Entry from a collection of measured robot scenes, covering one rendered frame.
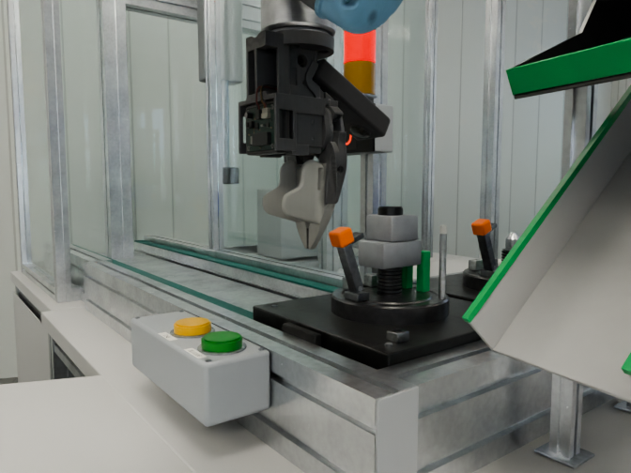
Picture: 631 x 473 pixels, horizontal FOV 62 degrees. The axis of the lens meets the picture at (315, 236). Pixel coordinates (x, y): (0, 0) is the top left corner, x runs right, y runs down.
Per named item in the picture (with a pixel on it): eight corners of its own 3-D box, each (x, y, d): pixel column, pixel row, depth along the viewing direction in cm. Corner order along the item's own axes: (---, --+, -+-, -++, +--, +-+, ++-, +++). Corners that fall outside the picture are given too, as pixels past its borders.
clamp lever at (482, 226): (492, 273, 74) (482, 224, 71) (481, 271, 75) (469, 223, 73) (506, 262, 76) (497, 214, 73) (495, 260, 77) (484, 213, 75)
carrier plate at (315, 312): (388, 376, 47) (388, 353, 46) (252, 321, 66) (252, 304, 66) (535, 331, 61) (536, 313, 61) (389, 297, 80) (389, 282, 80)
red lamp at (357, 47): (358, 57, 79) (358, 24, 78) (337, 64, 83) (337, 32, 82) (382, 62, 82) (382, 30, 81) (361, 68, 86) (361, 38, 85)
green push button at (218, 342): (212, 365, 49) (212, 344, 49) (194, 354, 52) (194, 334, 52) (250, 357, 51) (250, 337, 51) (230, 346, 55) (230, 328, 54)
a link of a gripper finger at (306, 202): (272, 251, 53) (271, 159, 52) (318, 248, 56) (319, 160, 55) (289, 255, 50) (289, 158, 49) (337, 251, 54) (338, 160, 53)
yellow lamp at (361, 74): (358, 92, 79) (358, 58, 79) (336, 96, 83) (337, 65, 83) (381, 95, 82) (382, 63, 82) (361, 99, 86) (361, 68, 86)
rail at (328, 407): (377, 526, 40) (377, 389, 39) (84, 309, 111) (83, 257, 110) (424, 500, 43) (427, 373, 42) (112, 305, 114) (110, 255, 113)
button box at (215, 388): (206, 429, 47) (204, 362, 47) (131, 365, 64) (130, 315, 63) (271, 409, 52) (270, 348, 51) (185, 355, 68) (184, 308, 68)
